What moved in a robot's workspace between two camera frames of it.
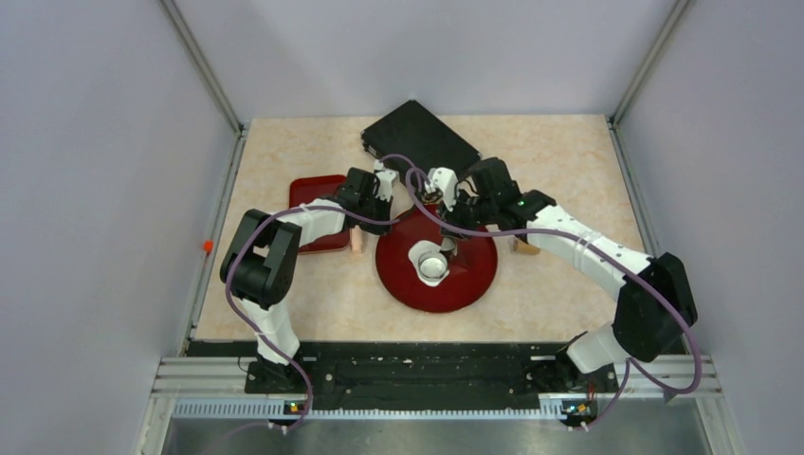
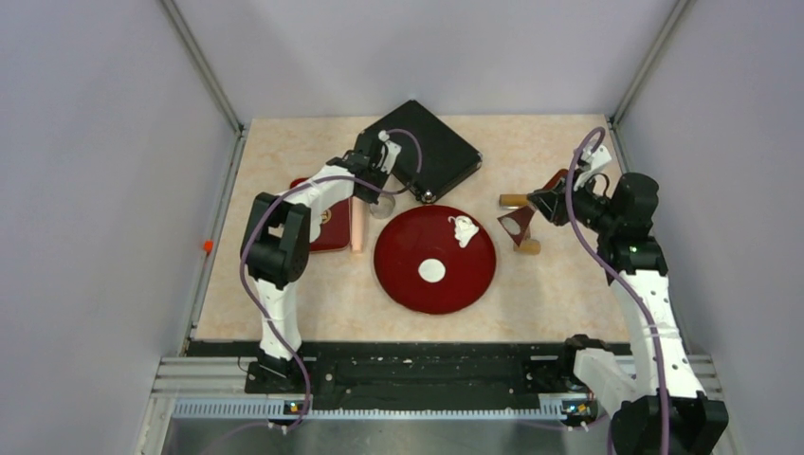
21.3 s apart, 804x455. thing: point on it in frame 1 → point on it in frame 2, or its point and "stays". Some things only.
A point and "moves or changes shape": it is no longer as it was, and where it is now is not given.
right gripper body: [474, 210] → [595, 208]
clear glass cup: [432, 265] moves or changes shape
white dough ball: [431, 263] moves or changes shape
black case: [411, 134] stays
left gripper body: [374, 207] → [376, 182]
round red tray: [471, 270] stays
